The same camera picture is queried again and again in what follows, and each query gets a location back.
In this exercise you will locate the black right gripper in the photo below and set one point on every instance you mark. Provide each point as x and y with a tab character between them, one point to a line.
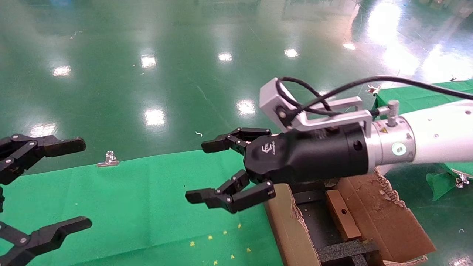
314	155

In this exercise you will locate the large open brown carton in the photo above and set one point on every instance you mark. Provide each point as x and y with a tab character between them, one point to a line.
388	221

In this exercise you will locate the small brown cardboard box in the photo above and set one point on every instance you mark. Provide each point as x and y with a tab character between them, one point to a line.
342	214

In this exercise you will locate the black foam insert strip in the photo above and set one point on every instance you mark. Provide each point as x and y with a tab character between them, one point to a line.
343	251

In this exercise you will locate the grey metal camera bracket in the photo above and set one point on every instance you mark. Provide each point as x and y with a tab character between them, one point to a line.
332	120

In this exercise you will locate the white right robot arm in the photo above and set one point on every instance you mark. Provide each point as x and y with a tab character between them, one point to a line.
436	136

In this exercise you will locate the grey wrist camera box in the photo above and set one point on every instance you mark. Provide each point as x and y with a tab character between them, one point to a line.
271	99

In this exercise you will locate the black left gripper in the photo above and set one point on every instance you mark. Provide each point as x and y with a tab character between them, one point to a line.
1	201

